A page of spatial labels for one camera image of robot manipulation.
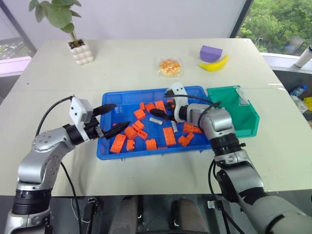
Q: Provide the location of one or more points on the dark window frame post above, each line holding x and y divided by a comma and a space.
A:
240, 19

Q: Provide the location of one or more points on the white cylinder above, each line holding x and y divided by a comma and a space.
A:
303, 56

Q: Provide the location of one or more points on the yellow toy banana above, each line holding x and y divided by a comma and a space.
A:
215, 65

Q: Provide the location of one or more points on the orange toy brick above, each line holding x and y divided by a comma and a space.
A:
151, 144
142, 105
182, 141
130, 132
139, 114
191, 128
169, 136
160, 106
190, 136
118, 143
138, 124
150, 107
142, 134
130, 144

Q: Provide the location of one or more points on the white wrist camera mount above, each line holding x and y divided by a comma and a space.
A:
180, 103
77, 111

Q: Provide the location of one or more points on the purple foam block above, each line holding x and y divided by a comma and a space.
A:
210, 53

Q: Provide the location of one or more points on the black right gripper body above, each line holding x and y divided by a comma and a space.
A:
171, 104

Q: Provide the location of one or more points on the green plastic bin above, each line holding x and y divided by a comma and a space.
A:
246, 122

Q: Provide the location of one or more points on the clear bin label holder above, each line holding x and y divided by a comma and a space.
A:
243, 97

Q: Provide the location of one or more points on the clear water bottle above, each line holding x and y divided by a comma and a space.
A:
298, 90

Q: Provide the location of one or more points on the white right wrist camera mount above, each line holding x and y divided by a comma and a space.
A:
180, 103

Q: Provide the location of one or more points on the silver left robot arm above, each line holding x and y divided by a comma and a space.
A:
36, 161

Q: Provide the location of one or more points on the green leafy plant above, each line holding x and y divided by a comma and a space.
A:
58, 14

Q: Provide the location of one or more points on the blue plastic bin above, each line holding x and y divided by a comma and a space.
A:
107, 146

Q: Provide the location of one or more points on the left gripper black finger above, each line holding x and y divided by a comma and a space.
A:
104, 109
117, 129

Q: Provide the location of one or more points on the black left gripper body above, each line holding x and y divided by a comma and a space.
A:
92, 130

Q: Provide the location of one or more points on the silver battery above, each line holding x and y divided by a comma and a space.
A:
174, 126
156, 120

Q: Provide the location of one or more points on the white bubble plant pot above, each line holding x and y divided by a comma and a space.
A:
81, 53

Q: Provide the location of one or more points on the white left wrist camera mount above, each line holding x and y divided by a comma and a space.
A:
77, 111

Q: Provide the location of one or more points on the bagged orange bread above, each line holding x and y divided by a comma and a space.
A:
169, 67

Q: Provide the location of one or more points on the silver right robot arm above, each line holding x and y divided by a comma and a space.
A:
234, 161

